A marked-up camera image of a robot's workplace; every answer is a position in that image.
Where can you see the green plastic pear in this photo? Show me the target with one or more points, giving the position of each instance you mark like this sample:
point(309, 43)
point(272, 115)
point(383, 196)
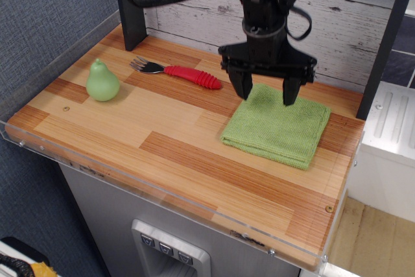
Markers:
point(102, 85)

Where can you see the left dark post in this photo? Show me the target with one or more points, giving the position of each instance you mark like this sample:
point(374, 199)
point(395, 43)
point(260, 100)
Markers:
point(133, 24)

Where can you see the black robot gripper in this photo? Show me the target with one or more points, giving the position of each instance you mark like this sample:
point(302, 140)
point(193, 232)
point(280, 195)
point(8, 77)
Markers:
point(267, 52)

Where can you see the green cloth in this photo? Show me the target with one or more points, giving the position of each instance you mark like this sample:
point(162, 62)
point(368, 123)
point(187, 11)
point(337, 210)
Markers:
point(263, 126)

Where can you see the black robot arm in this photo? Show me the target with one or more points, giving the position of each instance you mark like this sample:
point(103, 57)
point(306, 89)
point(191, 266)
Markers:
point(268, 14)

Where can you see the grey toy fridge cabinet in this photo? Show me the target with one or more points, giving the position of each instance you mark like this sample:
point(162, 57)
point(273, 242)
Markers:
point(109, 209)

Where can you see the yellow object bottom left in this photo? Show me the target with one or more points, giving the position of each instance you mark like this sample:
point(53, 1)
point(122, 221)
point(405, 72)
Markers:
point(43, 270)

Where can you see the right dark post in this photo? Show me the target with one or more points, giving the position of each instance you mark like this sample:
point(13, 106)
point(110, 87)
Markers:
point(392, 27)

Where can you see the dark post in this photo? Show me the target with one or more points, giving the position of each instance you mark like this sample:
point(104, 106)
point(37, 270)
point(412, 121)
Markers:
point(392, 27)
point(133, 24)

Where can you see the fork with red handle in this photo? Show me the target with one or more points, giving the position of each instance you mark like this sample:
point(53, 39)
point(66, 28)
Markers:
point(196, 76)

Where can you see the silver dispenser button panel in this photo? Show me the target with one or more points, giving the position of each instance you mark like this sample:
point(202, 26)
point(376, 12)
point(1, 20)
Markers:
point(162, 254)

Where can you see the white toy sink unit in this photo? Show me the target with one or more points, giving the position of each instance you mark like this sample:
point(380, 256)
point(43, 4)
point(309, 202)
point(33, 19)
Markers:
point(382, 175)

